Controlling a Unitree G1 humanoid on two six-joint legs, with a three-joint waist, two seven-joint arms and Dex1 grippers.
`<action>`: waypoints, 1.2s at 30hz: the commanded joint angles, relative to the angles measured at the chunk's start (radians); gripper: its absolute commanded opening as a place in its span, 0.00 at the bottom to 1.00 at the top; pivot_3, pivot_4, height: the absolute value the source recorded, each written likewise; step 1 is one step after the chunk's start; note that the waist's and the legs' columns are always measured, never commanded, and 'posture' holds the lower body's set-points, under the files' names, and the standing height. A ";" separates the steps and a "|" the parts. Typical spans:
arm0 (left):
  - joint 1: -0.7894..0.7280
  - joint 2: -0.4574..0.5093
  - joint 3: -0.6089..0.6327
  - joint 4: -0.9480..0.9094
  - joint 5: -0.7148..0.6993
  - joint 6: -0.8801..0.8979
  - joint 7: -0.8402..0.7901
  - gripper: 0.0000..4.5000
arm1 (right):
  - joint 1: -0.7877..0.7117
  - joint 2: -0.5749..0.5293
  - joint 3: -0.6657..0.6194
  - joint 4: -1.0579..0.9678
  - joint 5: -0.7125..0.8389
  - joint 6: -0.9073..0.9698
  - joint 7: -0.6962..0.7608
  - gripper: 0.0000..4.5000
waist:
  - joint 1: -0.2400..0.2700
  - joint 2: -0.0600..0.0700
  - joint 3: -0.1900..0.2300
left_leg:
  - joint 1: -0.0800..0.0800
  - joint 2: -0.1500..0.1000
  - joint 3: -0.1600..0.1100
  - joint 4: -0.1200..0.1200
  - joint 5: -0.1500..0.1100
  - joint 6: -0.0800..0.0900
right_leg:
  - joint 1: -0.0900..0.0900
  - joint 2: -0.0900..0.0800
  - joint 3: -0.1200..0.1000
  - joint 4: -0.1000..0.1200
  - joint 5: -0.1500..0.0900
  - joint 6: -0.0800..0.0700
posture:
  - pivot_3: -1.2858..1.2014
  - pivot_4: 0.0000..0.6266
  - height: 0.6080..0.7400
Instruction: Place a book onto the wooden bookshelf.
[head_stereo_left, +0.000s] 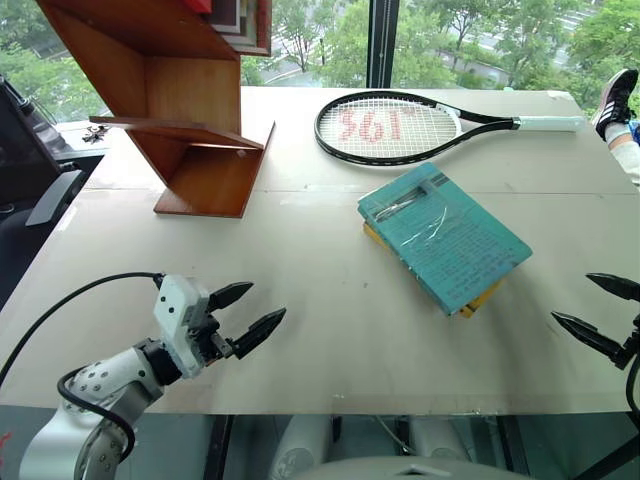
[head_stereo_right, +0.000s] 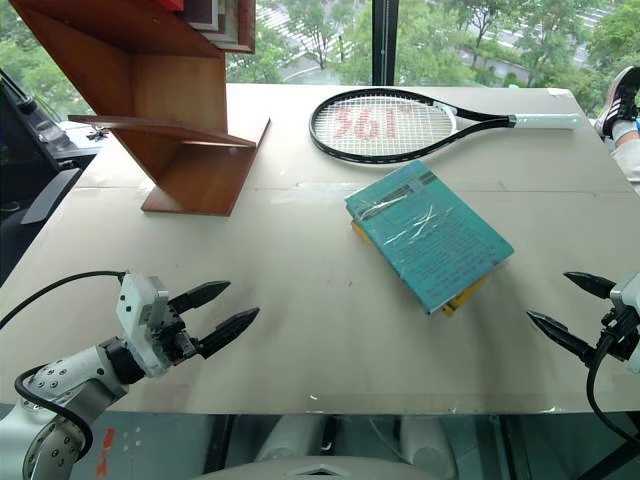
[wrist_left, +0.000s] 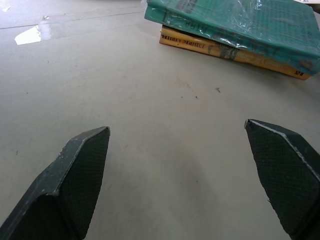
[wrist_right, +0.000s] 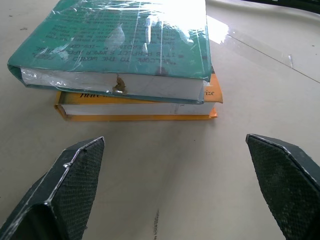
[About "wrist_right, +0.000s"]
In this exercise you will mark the orange hardcover book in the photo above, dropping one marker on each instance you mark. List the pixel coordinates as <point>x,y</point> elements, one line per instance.
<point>140,107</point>

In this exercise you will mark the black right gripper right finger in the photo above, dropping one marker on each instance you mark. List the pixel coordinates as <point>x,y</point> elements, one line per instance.
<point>287,180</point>

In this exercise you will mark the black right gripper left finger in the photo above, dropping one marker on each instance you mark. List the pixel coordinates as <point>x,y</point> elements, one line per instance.
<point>67,190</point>

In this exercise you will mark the green hardcover book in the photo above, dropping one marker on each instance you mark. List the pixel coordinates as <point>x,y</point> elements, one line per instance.
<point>112,50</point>

